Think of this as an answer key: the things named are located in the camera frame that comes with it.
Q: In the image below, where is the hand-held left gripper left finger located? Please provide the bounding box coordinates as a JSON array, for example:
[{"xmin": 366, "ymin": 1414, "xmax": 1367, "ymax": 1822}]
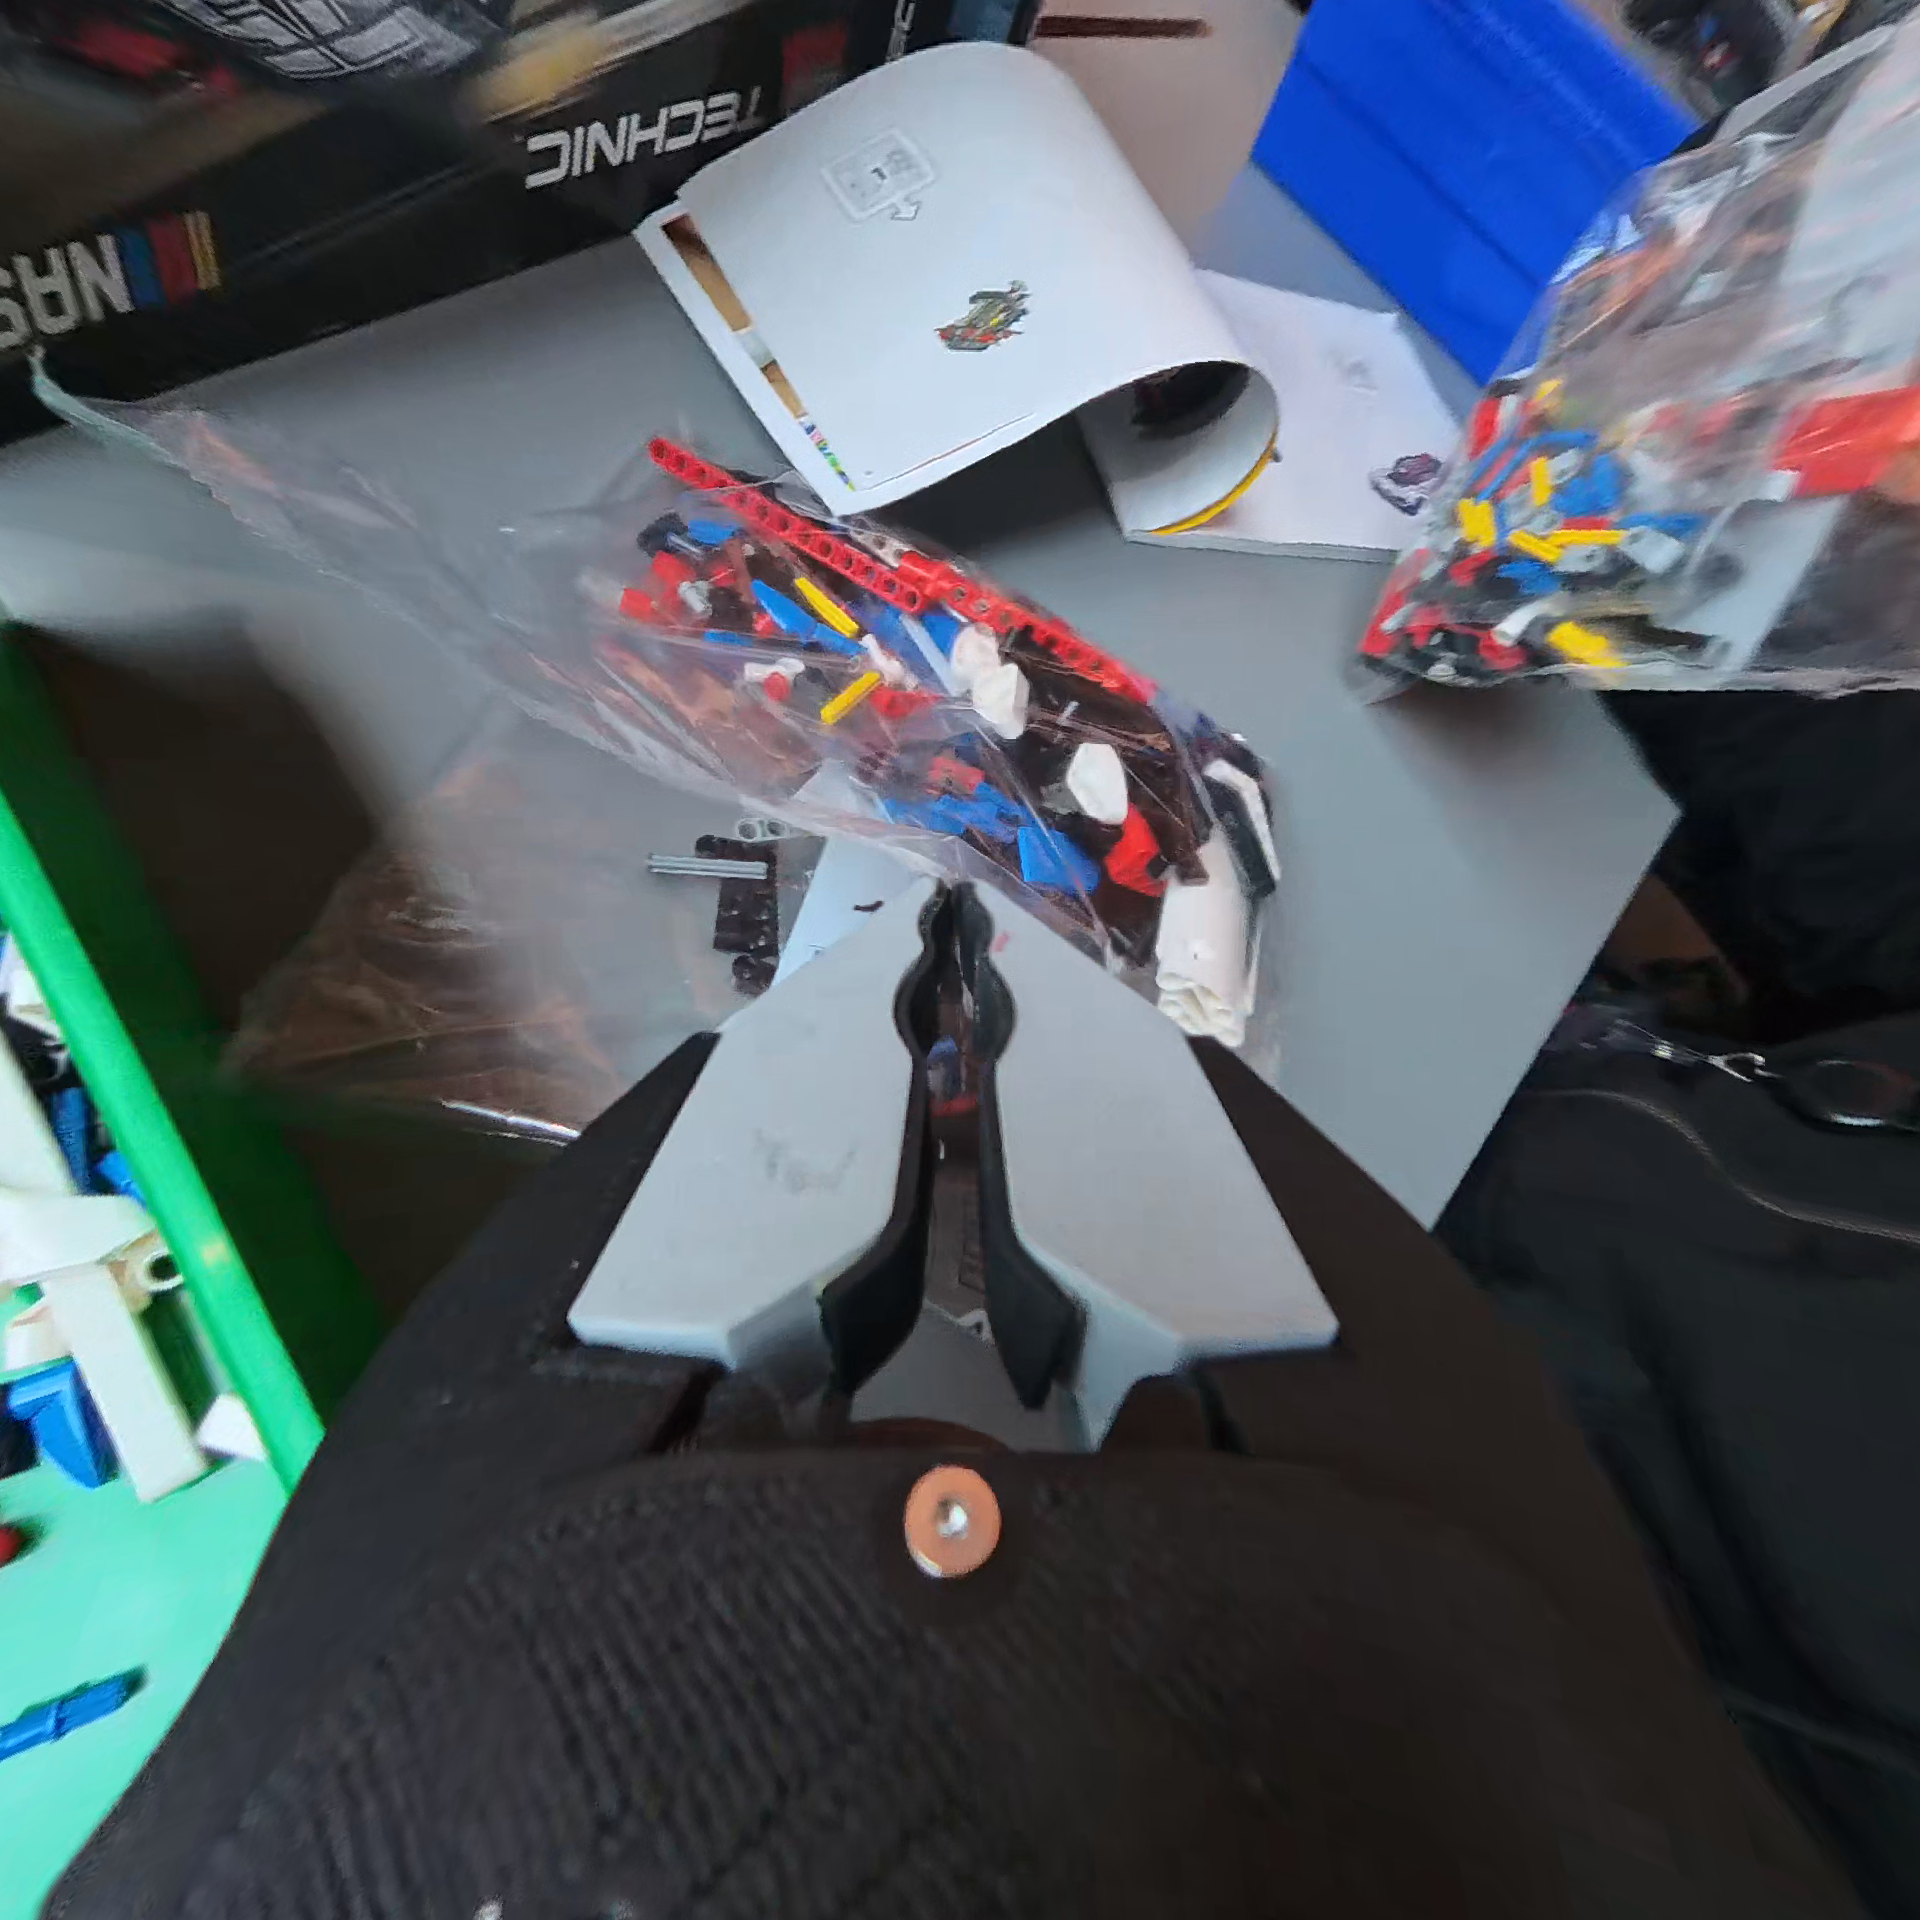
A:
[{"xmin": 568, "ymin": 877, "xmax": 954, "ymax": 1393}]

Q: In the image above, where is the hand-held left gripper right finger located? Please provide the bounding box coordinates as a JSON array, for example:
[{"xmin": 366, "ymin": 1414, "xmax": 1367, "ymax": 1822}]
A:
[{"xmin": 954, "ymin": 881, "xmax": 1338, "ymax": 1452}]

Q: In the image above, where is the clear bag with red beams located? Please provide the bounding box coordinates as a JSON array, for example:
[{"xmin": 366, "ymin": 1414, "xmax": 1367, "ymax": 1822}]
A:
[{"xmin": 29, "ymin": 360, "xmax": 1293, "ymax": 1144}]

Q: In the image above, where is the clear bag with white label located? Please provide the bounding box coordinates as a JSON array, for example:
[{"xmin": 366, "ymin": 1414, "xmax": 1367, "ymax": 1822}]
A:
[{"xmin": 1342, "ymin": 28, "xmax": 1920, "ymax": 708}]

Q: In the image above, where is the white lego instruction booklet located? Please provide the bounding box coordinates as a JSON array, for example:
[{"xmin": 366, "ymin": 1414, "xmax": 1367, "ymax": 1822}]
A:
[{"xmin": 635, "ymin": 41, "xmax": 1478, "ymax": 565}]

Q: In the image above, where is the black lego beam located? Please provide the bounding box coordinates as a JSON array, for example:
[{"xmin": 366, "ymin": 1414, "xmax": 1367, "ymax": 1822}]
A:
[{"xmin": 712, "ymin": 877, "xmax": 782, "ymax": 994}]

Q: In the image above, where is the white lego assembly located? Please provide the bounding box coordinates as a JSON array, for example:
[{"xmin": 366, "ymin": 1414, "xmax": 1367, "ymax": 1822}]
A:
[{"xmin": 0, "ymin": 1034, "xmax": 266, "ymax": 1501}]

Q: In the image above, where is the blue lego pin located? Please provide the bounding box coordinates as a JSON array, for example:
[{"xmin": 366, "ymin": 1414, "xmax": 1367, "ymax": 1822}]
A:
[{"xmin": 0, "ymin": 1668, "xmax": 148, "ymax": 1760}]

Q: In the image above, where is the black lego set box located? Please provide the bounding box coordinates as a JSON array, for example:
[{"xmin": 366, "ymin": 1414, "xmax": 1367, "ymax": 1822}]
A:
[{"xmin": 0, "ymin": 0, "xmax": 1052, "ymax": 443}]

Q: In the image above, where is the green plastic bin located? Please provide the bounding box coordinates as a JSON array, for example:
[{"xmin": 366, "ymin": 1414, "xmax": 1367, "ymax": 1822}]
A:
[{"xmin": 0, "ymin": 619, "xmax": 332, "ymax": 1920}]

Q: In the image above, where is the blue plastic bin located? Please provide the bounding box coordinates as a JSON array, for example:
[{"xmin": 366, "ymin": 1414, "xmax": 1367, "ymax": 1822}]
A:
[{"xmin": 1251, "ymin": 0, "xmax": 1706, "ymax": 384}]

